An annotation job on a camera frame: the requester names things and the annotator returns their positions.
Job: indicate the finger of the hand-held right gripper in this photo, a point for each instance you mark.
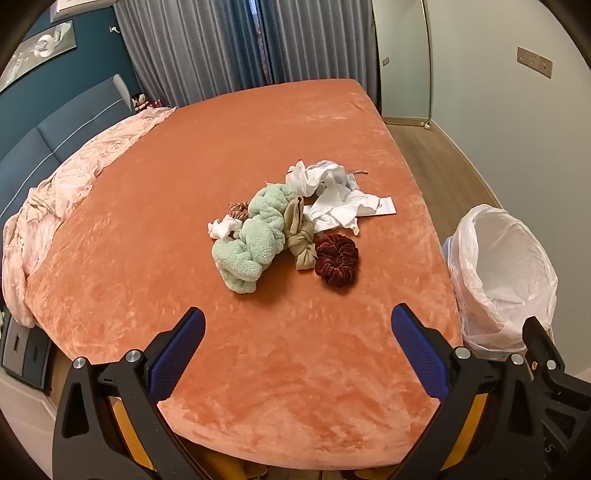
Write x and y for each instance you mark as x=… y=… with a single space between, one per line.
x=538 y=341

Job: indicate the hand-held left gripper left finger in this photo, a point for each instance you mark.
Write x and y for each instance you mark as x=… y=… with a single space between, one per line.
x=178 y=350

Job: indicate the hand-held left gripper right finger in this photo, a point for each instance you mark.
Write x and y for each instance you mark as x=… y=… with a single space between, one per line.
x=418 y=350

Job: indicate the bin with white plastic liner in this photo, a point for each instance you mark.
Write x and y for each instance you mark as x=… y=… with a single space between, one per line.
x=503 y=277

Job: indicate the dark red velvet scrunchie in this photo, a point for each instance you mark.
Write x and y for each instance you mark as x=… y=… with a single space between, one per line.
x=337 y=261

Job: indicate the white scrunchie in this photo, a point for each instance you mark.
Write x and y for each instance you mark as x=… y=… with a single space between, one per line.
x=224 y=228

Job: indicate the mint green fluffy headband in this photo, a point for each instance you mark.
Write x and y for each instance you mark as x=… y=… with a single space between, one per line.
x=251 y=240

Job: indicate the white paper slip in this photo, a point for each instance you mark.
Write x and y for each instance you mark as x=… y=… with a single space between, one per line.
x=376 y=205

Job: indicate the large white tissue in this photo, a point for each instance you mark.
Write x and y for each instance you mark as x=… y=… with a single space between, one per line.
x=334 y=217

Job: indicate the beige knotted headband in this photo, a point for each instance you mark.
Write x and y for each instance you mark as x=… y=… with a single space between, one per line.
x=300 y=230

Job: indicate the small white tissue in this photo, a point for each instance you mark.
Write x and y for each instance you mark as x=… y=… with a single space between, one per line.
x=300 y=177

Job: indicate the grey nightstand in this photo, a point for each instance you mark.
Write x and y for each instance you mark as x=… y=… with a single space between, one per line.
x=21 y=350

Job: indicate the pink embroidered quilt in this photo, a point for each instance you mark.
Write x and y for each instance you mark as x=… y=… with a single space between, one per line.
x=69 y=180

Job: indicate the blue padded headboard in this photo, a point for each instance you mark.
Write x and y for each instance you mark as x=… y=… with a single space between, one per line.
x=55 y=134

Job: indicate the small doll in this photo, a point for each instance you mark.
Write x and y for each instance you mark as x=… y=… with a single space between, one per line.
x=141 y=100

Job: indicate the bed with orange plush blanket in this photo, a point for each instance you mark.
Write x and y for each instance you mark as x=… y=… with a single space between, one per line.
x=277 y=115

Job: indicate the grey chair back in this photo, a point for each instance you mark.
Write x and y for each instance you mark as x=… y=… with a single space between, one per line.
x=122 y=90

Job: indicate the tall gold-framed mirror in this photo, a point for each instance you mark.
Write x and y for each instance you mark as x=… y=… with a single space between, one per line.
x=404 y=60

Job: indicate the grey and blue curtain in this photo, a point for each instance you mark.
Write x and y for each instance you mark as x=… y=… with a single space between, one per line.
x=207 y=46

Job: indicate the brown wall socket panel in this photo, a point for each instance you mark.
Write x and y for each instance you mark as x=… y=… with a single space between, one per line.
x=534 y=61

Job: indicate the wall hook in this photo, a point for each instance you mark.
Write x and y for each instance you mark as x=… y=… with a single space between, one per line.
x=111 y=30

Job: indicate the silver wall picture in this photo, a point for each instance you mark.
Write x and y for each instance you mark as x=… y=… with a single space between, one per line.
x=39 y=53

